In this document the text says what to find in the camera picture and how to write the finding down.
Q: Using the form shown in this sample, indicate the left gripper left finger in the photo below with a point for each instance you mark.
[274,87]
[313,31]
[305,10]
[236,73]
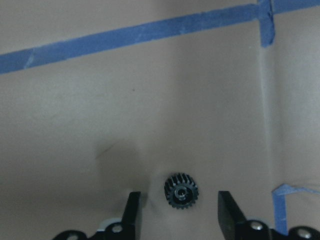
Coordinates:
[131,218]

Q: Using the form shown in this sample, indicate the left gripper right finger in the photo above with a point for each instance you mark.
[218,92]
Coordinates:
[230,217]

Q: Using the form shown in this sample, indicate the small black bearing gear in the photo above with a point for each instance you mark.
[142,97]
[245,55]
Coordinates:
[181,191]

